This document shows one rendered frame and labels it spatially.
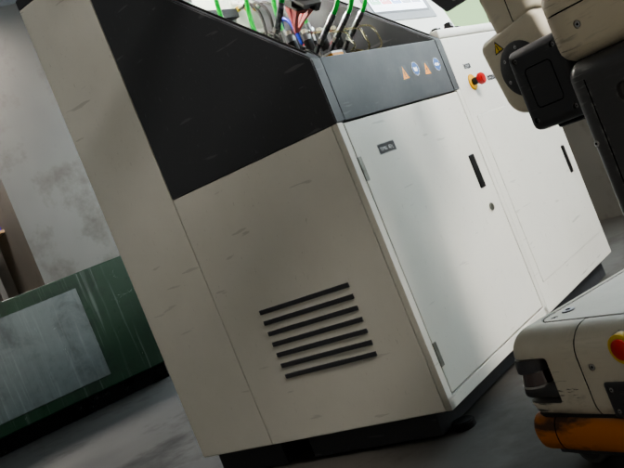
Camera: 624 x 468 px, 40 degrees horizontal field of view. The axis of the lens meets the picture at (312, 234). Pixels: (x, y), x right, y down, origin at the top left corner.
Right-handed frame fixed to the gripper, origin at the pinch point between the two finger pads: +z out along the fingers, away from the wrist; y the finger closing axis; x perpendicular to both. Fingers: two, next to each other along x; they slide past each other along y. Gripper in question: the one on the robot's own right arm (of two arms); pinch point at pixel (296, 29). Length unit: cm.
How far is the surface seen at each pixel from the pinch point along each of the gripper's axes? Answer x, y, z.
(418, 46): -24.9, -23.7, 1.2
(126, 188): 45, 15, 44
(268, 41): 29.7, -20.0, -9.0
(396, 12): -64, 16, 11
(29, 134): -175, 488, 294
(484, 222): -22, -59, 40
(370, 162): 21, -49, 12
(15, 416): 13, 168, 276
